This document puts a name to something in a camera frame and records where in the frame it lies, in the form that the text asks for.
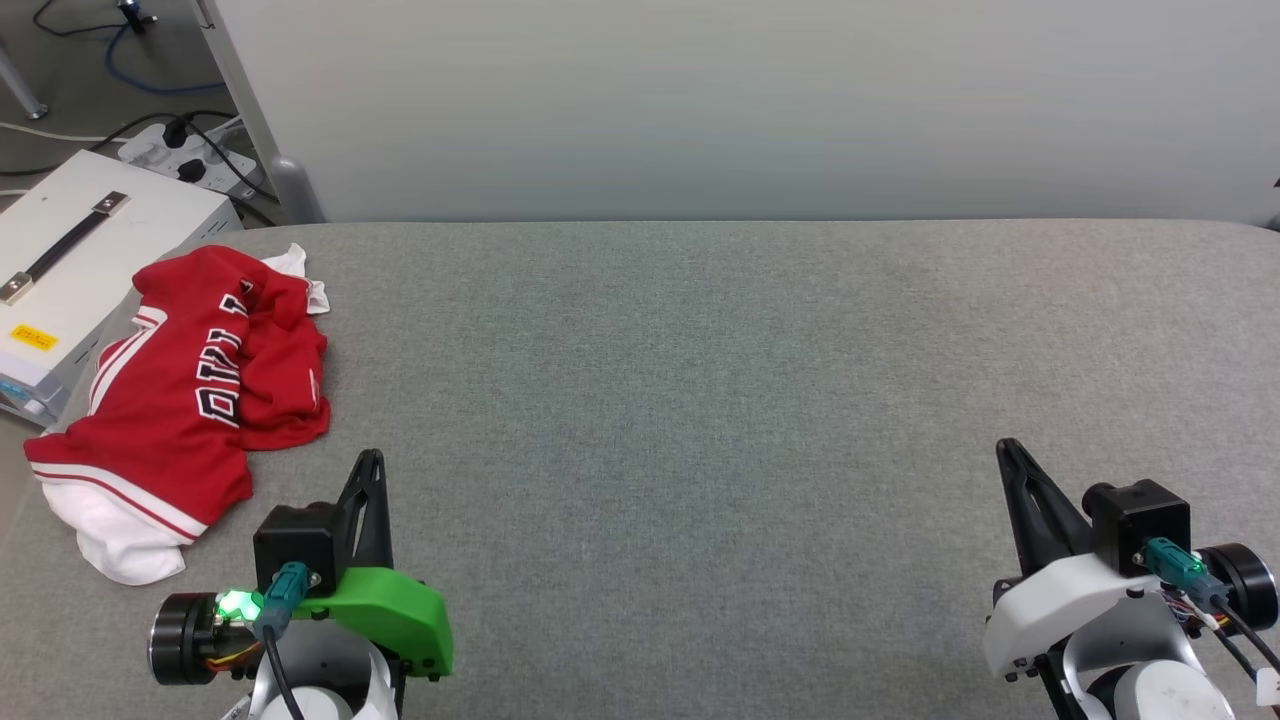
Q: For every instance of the grey metal partition post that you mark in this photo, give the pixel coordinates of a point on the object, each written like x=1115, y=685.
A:
x=290, y=190

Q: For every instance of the grey fabric padded surface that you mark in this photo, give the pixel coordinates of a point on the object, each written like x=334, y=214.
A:
x=700, y=450

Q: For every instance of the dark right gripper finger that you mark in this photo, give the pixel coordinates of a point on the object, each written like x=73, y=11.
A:
x=1065, y=540
x=1022, y=500

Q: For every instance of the grey metal furniture leg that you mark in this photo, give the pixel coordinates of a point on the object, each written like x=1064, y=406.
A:
x=25, y=90

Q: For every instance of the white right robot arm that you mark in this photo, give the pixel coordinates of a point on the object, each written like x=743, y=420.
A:
x=1150, y=690

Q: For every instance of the yellow warning sticker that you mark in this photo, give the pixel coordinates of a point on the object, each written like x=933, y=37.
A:
x=33, y=337

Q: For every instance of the white metal equipment box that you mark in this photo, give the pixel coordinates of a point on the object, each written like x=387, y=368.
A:
x=150, y=220

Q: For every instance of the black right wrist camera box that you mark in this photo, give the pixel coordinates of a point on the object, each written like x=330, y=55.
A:
x=1140, y=520

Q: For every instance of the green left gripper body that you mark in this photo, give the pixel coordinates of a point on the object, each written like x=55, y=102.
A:
x=390, y=610

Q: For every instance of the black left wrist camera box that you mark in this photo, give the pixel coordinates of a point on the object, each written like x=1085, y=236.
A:
x=295, y=545

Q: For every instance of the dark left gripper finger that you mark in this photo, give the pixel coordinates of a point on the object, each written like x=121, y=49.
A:
x=358, y=500
x=376, y=535

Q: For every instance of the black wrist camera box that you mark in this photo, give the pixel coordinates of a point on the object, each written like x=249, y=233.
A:
x=1140, y=520
x=295, y=545

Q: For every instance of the red and white jersey shirt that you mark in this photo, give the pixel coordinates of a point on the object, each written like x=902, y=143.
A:
x=170, y=400

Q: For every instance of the white power strip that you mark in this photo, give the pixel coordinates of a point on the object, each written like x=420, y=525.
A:
x=225, y=170

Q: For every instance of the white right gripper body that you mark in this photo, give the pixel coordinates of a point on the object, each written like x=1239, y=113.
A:
x=1050, y=600

